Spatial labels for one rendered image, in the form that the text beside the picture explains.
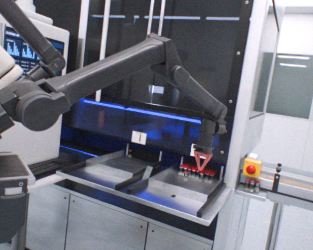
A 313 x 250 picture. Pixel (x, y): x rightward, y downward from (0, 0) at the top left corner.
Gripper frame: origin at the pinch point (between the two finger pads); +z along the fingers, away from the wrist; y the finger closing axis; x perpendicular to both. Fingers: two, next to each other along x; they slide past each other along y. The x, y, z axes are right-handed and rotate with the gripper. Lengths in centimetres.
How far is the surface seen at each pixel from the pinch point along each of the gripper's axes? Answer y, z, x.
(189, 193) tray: -1.7, 10.5, 2.1
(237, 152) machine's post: 22.6, -7.9, -9.4
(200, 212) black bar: -15.3, 12.3, -6.9
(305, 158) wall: 489, 11, -60
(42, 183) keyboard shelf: -16, 22, 66
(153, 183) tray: -1.9, 10.9, 18.4
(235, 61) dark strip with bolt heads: 18, -48, -2
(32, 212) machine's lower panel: 29, 61, 116
